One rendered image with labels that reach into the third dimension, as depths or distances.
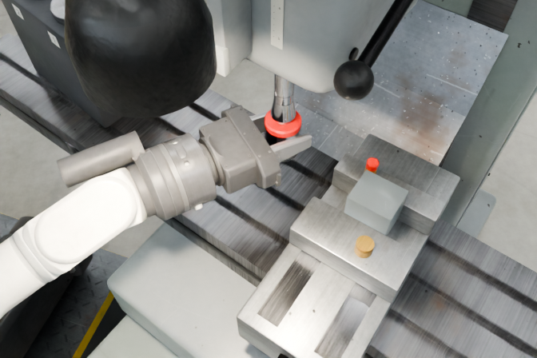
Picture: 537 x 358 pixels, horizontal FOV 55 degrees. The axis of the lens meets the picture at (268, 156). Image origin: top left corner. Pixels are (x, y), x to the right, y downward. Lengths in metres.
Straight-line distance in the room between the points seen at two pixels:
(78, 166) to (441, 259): 0.51
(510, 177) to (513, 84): 1.29
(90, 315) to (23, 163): 1.01
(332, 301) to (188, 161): 0.25
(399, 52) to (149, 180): 0.53
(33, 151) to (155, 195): 1.72
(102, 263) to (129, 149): 0.86
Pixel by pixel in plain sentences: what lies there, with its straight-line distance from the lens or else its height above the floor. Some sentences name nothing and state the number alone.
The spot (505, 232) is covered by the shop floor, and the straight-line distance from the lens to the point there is 2.07.
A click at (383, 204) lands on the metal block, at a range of 0.65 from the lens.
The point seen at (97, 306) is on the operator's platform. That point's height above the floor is 0.40.
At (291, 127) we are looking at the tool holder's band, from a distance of 0.64.
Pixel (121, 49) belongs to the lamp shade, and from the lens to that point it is 0.24.
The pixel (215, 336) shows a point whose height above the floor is 0.89.
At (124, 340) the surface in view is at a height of 0.77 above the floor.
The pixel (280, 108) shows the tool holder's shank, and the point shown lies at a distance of 0.62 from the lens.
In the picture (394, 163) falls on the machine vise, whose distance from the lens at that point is 0.79.
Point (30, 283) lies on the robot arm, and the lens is 0.62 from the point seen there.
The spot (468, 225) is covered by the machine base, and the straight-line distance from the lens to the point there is 1.79.
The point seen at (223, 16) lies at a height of 1.40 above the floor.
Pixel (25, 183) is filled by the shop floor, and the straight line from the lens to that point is 2.20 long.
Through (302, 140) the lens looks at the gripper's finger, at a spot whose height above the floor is 1.14.
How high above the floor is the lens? 1.65
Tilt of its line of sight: 53 degrees down
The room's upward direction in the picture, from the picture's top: straight up
